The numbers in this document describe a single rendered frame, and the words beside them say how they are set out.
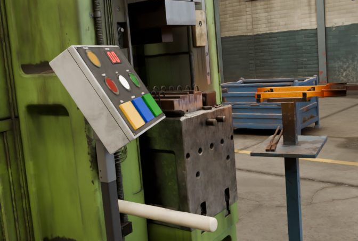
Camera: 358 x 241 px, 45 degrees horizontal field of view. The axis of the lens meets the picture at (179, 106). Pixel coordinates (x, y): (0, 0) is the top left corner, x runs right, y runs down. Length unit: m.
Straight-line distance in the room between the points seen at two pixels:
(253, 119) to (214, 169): 3.90
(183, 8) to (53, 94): 0.61
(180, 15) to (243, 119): 4.13
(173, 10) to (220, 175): 0.72
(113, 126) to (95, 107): 0.07
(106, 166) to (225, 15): 9.82
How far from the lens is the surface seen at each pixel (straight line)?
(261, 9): 10.42
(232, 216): 2.00
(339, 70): 9.59
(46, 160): 1.88
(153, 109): 1.29
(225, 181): 1.91
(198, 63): 2.07
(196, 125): 1.69
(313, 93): 2.01
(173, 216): 1.44
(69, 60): 1.10
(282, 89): 2.28
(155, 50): 2.15
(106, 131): 1.08
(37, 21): 1.81
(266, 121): 5.62
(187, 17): 1.77
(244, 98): 5.71
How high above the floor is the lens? 1.16
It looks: 7 degrees down
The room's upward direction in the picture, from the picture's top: 5 degrees counter-clockwise
